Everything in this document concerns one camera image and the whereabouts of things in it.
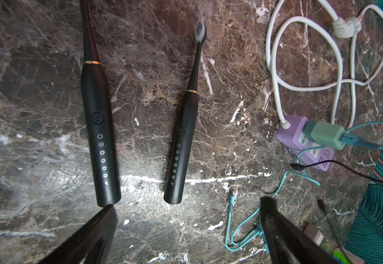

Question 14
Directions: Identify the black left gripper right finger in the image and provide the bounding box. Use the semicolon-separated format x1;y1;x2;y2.
260;197;337;264

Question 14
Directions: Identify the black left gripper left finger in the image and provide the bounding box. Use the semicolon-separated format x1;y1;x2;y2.
40;205;118;264

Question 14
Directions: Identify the green charger plug adapter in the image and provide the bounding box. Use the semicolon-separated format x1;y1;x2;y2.
302;121;345;150

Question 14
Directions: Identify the teal usb cable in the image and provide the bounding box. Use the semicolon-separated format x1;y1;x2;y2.
225;121;383;253

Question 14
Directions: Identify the pink cube block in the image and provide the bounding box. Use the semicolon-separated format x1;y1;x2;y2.
303;223;324;246

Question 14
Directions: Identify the black electric toothbrush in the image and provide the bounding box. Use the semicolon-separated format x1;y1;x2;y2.
80;1;122;207
164;19;207;205

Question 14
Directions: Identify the multicolour puzzle cube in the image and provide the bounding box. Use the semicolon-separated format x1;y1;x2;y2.
332;247;365;264

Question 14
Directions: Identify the purple power strip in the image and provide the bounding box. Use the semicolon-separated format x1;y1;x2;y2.
277;113;335;165

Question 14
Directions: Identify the thin black cable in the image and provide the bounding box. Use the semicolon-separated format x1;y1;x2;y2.
290;159;383;192

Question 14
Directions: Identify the white power strip cord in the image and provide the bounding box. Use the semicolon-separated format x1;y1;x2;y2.
265;0;383;130

